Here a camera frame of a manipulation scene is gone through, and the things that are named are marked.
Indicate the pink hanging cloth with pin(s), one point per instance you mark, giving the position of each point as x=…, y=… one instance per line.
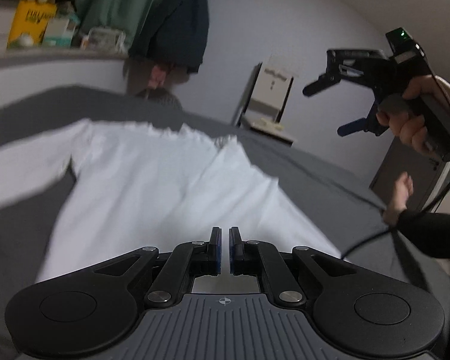
x=156, y=77

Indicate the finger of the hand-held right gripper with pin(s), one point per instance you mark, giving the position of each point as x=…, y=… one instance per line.
x=354, y=126
x=360, y=63

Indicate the dark teal jacket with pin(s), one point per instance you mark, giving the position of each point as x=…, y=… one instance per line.
x=180, y=26

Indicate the white shirt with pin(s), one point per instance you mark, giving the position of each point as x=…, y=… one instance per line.
x=153, y=195

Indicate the person's right hand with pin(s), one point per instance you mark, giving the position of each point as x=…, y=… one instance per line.
x=412, y=131

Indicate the person's black trouser leg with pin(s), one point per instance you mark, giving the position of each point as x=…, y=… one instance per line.
x=435, y=232

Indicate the person's right foot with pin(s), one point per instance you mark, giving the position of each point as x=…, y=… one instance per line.
x=397, y=202

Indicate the yellow cardboard box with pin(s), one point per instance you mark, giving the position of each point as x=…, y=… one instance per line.
x=26, y=22

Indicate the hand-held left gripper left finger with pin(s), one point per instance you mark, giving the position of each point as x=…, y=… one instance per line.
x=217, y=251

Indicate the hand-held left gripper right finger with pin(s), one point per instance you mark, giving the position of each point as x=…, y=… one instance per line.
x=233, y=251

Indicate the cream wooden chair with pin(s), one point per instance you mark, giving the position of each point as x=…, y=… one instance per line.
x=272, y=90

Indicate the clear plastic pouch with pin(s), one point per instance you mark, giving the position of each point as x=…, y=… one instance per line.
x=105, y=39

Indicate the cream cloth on chair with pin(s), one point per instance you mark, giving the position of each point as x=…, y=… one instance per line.
x=272, y=123

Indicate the green curtain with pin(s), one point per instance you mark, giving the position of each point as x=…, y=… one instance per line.
x=116, y=0

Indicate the white teal box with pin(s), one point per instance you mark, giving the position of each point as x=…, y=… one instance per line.
x=58, y=32

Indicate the grey door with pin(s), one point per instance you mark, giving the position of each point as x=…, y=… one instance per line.
x=405, y=172

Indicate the white round lump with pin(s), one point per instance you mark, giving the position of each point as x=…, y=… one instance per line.
x=25, y=39

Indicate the grey window ledge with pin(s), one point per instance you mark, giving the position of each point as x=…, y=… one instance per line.
x=60, y=59

